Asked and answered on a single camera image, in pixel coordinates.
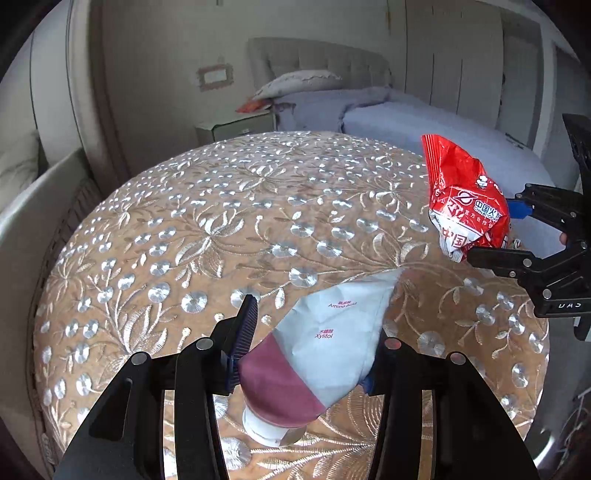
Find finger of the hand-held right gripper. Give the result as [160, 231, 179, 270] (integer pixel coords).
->
[466, 244, 591, 290]
[505, 184, 591, 244]

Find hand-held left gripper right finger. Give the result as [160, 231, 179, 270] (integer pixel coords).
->
[364, 337, 541, 480]

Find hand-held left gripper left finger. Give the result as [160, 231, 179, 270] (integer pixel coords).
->
[54, 294, 259, 480]

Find white and maroon toothpaste tube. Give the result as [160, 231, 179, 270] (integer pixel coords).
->
[238, 268, 402, 447]

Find red snack packet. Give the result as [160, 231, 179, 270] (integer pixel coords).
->
[421, 134, 513, 265]

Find table with embroidered beige tablecloth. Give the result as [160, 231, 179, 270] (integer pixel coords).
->
[30, 130, 552, 480]

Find white bedspread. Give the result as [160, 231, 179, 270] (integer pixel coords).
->
[342, 100, 557, 188]

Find cream built-in wardrobe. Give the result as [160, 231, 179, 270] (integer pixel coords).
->
[405, 0, 557, 155]

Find white nightstand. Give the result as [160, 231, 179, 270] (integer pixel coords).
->
[194, 111, 278, 147]

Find red patterned cloth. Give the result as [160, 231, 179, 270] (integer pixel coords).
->
[235, 98, 271, 114]

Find lavender quilt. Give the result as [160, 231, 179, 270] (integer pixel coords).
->
[271, 87, 408, 136]

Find frilled beige pillow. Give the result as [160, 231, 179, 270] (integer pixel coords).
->
[252, 69, 345, 100]

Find white armchair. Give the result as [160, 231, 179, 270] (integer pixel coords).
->
[0, 129, 103, 467]

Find beige upholstered bed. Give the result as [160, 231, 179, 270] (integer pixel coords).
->
[247, 37, 583, 197]

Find tangle of white cables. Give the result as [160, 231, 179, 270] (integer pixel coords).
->
[571, 394, 591, 437]

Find framed wall switch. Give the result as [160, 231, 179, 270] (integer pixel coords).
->
[196, 64, 232, 92]

